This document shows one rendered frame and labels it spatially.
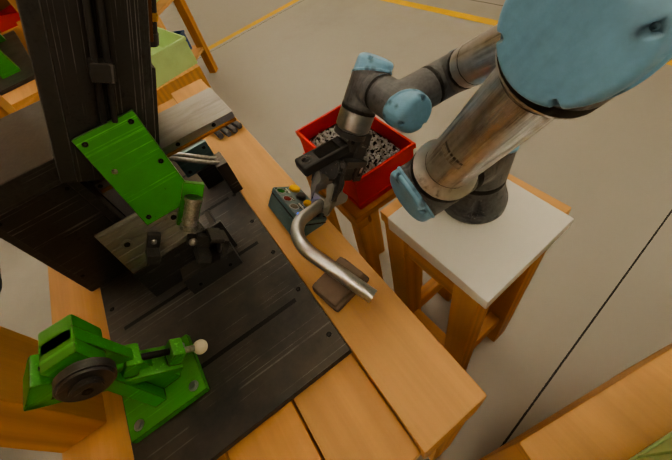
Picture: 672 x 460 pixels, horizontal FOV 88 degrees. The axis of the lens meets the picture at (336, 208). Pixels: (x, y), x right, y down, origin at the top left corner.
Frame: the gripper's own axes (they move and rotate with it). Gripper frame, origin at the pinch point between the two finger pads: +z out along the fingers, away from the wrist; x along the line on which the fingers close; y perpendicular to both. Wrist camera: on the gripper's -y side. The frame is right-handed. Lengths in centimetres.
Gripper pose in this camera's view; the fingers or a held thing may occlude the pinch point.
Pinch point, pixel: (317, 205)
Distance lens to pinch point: 84.2
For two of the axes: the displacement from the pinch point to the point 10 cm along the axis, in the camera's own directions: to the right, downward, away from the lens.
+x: -5.5, -5.8, 6.0
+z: -3.1, 8.1, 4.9
